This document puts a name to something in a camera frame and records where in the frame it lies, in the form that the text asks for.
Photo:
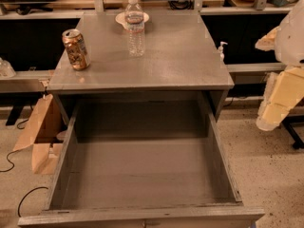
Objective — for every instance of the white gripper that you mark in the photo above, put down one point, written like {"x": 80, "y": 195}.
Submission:
{"x": 291, "y": 42}

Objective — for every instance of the clear plastic water bottle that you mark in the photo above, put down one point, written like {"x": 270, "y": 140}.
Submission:
{"x": 134, "y": 23}

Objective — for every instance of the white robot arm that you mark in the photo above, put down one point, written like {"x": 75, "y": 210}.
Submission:
{"x": 289, "y": 42}

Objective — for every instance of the white pump dispenser bottle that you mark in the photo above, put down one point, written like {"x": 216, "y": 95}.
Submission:
{"x": 221, "y": 50}

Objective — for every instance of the open grey top drawer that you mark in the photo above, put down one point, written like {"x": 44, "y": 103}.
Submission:
{"x": 144, "y": 161}

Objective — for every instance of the black table leg base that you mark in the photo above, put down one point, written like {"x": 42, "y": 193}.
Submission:
{"x": 289, "y": 123}

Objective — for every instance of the grey cabinet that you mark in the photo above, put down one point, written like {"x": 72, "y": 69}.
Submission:
{"x": 179, "y": 55}

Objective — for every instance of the white bowl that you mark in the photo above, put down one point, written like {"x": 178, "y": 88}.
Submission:
{"x": 120, "y": 19}

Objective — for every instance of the gold soda can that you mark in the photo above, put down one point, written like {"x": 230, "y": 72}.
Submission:
{"x": 75, "y": 46}

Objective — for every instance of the cardboard box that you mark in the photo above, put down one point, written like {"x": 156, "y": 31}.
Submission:
{"x": 43, "y": 125}

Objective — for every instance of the clear plastic container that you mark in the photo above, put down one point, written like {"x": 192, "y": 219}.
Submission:
{"x": 6, "y": 70}

